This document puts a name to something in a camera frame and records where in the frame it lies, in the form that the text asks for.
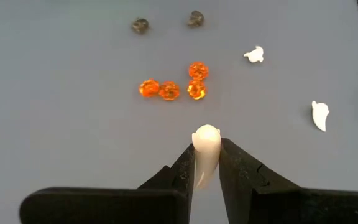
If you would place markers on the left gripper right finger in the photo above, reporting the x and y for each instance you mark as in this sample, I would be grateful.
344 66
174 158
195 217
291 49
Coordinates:
253 199

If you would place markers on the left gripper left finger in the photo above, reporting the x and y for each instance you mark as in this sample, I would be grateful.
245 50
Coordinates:
160 202

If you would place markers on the white plastic ghost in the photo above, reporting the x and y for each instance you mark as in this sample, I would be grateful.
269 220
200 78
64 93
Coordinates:
255 54
207 146
320 115

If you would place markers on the orange translucent pumpkin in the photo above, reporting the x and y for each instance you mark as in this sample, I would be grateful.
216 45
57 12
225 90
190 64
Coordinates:
149 87
198 71
196 89
169 90

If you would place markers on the dark translucent skull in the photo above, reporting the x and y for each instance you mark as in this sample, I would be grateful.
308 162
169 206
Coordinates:
195 18
140 25

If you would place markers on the grey-blue table mat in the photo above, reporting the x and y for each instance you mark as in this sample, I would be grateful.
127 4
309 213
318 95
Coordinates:
73 109

